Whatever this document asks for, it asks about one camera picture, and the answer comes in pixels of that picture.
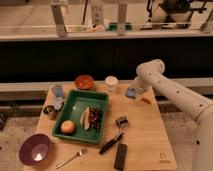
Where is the dark grape bunch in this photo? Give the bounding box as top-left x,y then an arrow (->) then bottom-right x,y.
88,107 -> 102,131

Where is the red bowl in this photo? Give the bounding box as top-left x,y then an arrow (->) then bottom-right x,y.
74,75 -> 94,90

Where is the black rectangular block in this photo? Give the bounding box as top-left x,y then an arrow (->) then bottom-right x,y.
114,143 -> 127,171

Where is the peach apple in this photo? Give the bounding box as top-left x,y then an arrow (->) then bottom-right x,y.
61,120 -> 76,134

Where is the metal fork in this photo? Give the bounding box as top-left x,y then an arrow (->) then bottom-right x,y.
56,148 -> 87,169

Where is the purple bowl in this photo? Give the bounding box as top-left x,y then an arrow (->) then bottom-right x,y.
19,134 -> 51,166

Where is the wooden board table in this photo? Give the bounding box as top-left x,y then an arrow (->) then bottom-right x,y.
23,83 -> 177,171

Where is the banana slice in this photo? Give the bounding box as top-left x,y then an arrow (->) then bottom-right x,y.
80,108 -> 90,130

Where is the blue sponge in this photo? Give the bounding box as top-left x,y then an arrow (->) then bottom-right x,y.
125,87 -> 137,99

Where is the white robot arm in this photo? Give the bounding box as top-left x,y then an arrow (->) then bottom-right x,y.
133,59 -> 213,171

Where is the white paper cup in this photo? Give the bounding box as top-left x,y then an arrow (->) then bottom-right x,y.
105,76 -> 118,92

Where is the small metal cup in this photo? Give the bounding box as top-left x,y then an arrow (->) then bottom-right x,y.
43,105 -> 56,120

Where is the black handled brush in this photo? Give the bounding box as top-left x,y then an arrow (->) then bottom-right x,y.
99,116 -> 129,155

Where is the green plastic tray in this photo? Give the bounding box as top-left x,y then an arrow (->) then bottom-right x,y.
52,90 -> 108,144

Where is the blue plastic cup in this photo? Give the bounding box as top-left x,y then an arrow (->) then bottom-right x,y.
51,84 -> 64,98

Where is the orange carrot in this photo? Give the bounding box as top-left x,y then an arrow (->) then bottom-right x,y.
141,97 -> 151,104

